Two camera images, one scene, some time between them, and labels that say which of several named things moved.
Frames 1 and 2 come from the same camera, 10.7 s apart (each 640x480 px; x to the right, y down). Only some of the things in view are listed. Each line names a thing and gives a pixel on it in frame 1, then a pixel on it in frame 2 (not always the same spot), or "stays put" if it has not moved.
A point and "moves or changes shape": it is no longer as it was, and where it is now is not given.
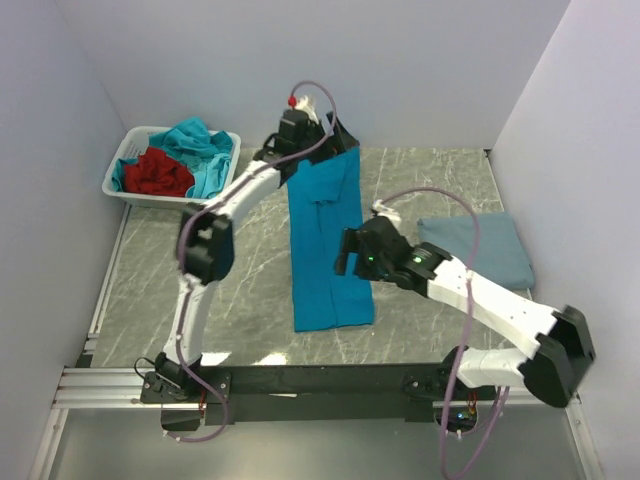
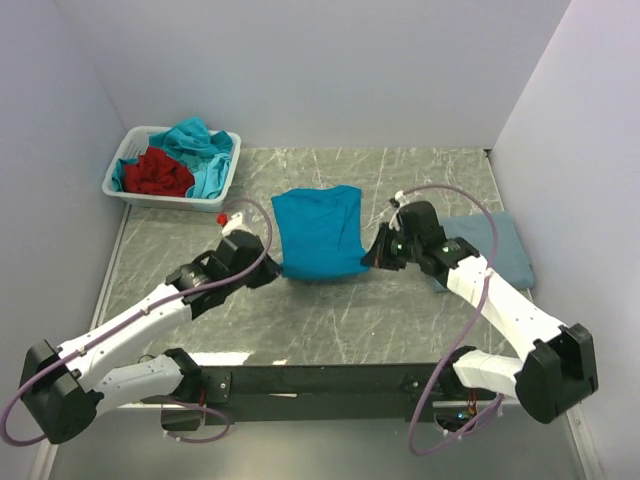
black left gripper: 342,141 -> 269,271
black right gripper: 351,243 -> 378,255
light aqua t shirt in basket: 211,179 stays put
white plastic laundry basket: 126,143 stays put
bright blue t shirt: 324,199 moves or changes shape
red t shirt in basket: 155,173 stays put
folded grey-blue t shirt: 501,258 stays put
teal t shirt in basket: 188,139 stays put
